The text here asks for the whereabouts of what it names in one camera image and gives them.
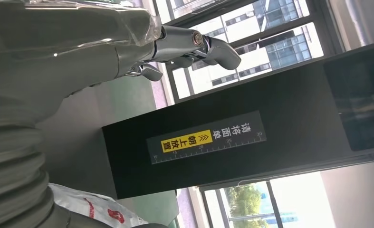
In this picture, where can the black yellow ruler sticker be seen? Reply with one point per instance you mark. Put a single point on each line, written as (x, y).
(205, 138)

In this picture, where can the black display screen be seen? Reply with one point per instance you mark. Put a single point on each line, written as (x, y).
(360, 100)

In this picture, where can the black framed window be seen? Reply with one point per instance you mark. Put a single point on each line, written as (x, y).
(253, 22)
(300, 201)

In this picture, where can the black scale column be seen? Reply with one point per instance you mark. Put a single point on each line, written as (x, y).
(237, 119)

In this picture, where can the white package red print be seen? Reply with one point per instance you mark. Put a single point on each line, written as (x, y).
(89, 201)

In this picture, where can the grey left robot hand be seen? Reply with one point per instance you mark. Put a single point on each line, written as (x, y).
(48, 63)

